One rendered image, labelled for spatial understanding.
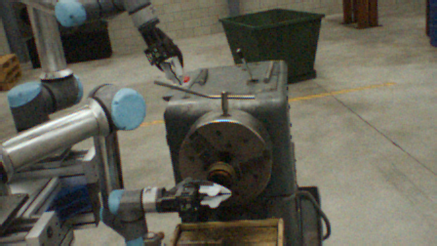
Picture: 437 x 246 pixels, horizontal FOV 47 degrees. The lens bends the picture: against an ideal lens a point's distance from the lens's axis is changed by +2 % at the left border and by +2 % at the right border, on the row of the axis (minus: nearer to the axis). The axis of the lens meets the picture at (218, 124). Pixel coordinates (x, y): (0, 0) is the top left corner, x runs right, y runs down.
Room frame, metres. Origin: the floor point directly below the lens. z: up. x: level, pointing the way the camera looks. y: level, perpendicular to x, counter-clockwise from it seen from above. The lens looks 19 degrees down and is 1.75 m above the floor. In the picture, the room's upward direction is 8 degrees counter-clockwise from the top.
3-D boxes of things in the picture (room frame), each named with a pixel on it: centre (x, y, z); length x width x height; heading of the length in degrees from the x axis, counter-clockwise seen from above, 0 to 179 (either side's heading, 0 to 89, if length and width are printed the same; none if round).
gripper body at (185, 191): (1.33, 0.15, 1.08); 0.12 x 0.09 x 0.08; 79
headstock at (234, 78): (1.98, -0.07, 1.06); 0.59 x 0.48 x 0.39; 169
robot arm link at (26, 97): (1.74, 0.65, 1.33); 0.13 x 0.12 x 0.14; 140
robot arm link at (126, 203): (1.37, 0.30, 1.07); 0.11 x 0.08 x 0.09; 79
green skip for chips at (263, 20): (6.71, -0.85, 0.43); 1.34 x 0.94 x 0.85; 16
